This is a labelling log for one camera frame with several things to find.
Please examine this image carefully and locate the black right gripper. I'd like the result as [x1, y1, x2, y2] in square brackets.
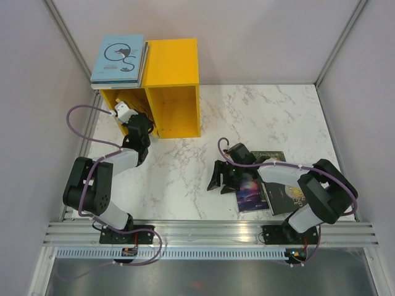
[207, 160, 245, 194]

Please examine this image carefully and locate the purple galaxy cover book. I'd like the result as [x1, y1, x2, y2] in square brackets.
[236, 175, 269, 213]

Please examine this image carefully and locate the green gold cover book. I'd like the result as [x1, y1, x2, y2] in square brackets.
[251, 151, 286, 163]

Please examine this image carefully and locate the black Moon Sixpence book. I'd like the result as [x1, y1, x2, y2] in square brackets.
[264, 183, 307, 215]

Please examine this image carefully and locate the dark Wuthering Heights book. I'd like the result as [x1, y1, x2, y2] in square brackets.
[91, 43, 151, 91]

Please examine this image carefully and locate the blue 20000 Leagues book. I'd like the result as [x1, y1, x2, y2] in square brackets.
[91, 41, 149, 88]

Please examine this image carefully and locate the light blue Old Man book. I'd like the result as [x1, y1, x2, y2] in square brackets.
[90, 35, 146, 83]

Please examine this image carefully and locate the yellow thin book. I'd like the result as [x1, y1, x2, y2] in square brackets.
[115, 99, 152, 119]

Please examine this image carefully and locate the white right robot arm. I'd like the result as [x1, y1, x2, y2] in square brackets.
[207, 143, 358, 243]

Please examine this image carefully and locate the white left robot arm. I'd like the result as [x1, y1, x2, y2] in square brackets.
[62, 113, 154, 244]

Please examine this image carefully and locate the yellow wooden shelf box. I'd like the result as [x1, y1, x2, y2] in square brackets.
[100, 38, 201, 139]

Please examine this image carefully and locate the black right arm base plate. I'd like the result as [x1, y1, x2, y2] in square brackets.
[262, 224, 318, 245]

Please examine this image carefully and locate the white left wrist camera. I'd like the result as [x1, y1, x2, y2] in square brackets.
[114, 101, 138, 124]

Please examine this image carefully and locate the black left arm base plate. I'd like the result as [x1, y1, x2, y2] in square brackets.
[99, 228, 154, 245]

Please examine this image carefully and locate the perforated cable duct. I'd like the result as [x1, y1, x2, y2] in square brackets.
[56, 247, 288, 260]

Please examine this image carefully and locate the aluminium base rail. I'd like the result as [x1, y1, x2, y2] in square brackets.
[43, 218, 379, 248]

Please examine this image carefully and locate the aluminium corner post right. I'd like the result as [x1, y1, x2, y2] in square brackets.
[314, 0, 370, 89]

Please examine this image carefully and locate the aluminium corner post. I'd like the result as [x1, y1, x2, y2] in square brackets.
[42, 0, 91, 83]
[314, 0, 370, 89]

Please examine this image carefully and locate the aluminium corner post left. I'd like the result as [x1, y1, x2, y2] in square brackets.
[42, 0, 91, 83]

